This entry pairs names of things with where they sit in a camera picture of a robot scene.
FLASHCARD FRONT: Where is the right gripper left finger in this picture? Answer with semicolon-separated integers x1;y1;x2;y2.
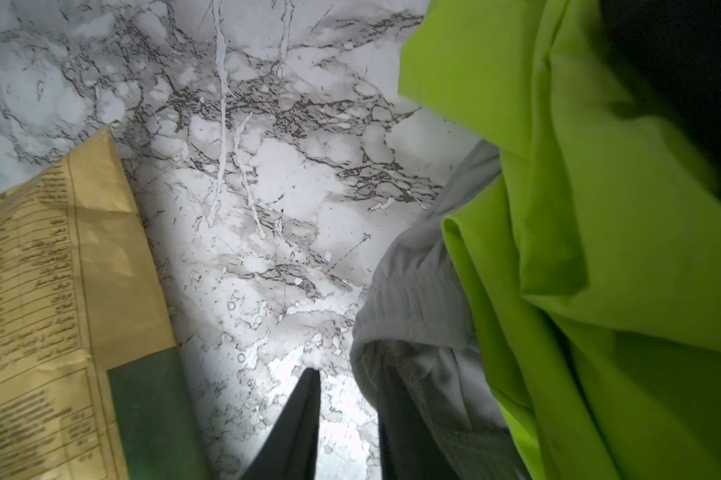
242;368;320;480

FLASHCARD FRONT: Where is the gold snack bag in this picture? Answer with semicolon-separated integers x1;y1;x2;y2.
0;129;210;479

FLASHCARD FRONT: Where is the black cloth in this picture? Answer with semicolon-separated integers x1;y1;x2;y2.
600;1;721;172

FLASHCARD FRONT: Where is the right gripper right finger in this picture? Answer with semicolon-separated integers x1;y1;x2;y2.
377;366;457;480

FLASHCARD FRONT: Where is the lime green cloth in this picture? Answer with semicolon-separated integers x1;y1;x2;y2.
399;1;721;479

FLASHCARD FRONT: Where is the grey cloth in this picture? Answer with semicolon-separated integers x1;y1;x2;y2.
350;142;529;479

